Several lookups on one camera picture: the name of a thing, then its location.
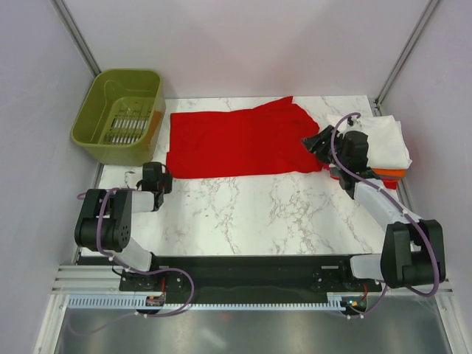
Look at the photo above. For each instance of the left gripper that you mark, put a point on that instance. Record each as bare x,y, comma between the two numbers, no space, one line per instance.
168,179

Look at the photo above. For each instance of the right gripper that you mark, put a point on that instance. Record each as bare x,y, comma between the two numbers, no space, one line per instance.
329,135

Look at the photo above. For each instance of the red t-shirt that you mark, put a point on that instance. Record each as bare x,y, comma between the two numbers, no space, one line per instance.
265,140
390,183

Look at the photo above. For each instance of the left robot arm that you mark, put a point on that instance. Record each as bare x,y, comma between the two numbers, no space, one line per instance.
105,218

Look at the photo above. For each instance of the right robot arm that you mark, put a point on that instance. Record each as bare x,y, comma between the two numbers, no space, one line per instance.
413,249

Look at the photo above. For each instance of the folded white t-shirt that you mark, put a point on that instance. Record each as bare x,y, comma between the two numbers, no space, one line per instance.
387,149

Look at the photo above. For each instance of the olive green plastic basket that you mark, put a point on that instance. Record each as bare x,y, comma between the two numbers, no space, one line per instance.
121,116

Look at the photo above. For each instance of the folded red t-shirt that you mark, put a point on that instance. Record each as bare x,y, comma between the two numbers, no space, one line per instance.
390,183

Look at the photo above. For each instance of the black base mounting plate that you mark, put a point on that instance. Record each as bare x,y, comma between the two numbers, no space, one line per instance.
245,279

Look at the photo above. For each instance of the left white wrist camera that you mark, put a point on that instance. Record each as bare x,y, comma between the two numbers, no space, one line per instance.
131,178

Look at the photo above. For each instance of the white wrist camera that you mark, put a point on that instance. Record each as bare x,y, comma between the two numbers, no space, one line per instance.
131,178
352,123

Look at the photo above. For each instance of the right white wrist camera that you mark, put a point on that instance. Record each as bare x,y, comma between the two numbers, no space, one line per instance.
352,123

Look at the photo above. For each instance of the white slotted cable duct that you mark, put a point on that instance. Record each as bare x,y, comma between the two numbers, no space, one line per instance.
142,302

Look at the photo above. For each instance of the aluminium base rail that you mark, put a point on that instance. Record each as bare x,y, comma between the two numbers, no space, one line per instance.
85,279

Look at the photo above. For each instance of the right aluminium frame post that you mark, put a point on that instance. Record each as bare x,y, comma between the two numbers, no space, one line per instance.
406,52

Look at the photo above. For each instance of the aluminium frame post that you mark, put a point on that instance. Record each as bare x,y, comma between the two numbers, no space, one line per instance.
73,29
406,52

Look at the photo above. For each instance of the left aluminium frame post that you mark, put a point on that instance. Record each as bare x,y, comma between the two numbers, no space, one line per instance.
73,29

